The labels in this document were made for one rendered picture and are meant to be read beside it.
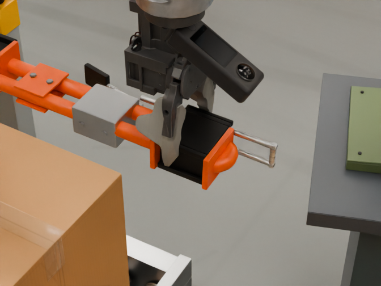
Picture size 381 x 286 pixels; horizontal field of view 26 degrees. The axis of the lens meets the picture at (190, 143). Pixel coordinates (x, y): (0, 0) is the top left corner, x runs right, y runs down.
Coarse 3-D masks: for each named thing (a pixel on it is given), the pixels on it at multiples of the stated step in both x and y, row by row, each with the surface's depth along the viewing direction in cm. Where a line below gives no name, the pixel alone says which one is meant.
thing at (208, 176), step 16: (192, 128) 106; (208, 128) 106; (224, 128) 106; (192, 144) 103; (208, 144) 103; (224, 144) 104; (160, 160) 107; (176, 160) 106; (192, 160) 104; (208, 160) 101; (192, 176) 105; (208, 176) 103
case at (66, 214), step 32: (0, 128) 159; (0, 160) 152; (32, 160) 152; (64, 160) 152; (0, 192) 146; (32, 192) 146; (64, 192) 146; (96, 192) 146; (0, 224) 140; (32, 224) 140; (64, 224) 140; (96, 224) 148; (0, 256) 134; (32, 256) 134; (64, 256) 141; (96, 256) 152
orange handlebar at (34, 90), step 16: (16, 64) 117; (0, 80) 114; (32, 80) 114; (48, 80) 113; (64, 80) 115; (16, 96) 114; (32, 96) 113; (48, 96) 112; (80, 96) 114; (64, 112) 111; (144, 112) 110; (128, 128) 108; (144, 144) 107; (224, 160) 104
